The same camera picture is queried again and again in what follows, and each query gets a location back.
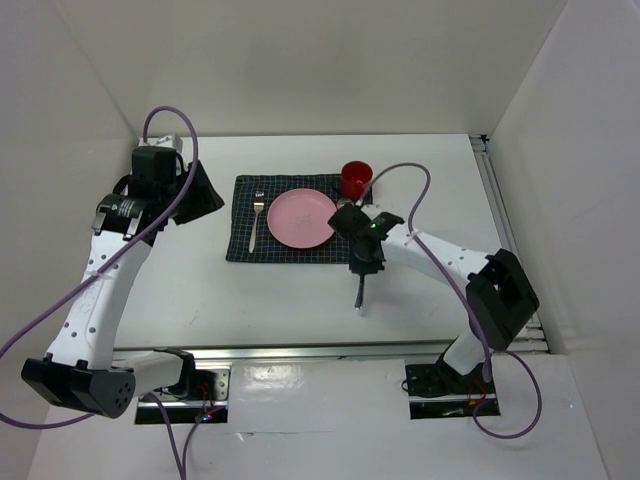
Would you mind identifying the aluminium right rail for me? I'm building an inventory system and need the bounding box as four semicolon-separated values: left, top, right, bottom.
469;135;549;353

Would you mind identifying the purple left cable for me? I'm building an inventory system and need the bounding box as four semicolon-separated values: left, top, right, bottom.
0;105;214;479

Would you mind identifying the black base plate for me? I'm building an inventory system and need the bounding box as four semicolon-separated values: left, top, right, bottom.
138;367;231;409
402;364;495;398

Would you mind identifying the purple cable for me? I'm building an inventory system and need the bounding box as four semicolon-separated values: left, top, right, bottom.
357;163;545;440
0;105;214;479

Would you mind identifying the silver knife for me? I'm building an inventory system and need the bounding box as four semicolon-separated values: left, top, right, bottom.
354;274;365;316

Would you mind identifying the silver spoon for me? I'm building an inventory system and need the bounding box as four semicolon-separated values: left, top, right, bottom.
336;198;353;209

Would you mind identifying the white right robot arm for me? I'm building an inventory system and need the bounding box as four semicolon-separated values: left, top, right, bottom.
328;205;540;392

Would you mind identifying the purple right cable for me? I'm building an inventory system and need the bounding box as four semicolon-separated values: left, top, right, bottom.
357;163;545;440

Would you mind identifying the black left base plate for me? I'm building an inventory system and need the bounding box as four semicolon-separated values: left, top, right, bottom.
138;367;231;409

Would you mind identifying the pink plate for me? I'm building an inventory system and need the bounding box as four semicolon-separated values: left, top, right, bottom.
267;188;337;249

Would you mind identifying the silver fork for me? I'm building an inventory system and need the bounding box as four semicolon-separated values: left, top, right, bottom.
248;191;265;254

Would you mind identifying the red mug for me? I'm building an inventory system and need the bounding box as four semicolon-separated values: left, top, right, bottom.
340;161;373;201

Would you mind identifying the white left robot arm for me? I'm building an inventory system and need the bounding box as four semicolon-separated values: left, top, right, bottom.
21;135;224;418

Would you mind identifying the dark checked cloth napkin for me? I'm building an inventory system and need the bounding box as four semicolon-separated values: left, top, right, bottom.
226;173;349;264

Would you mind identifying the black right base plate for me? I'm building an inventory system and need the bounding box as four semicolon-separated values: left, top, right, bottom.
402;364;495;398

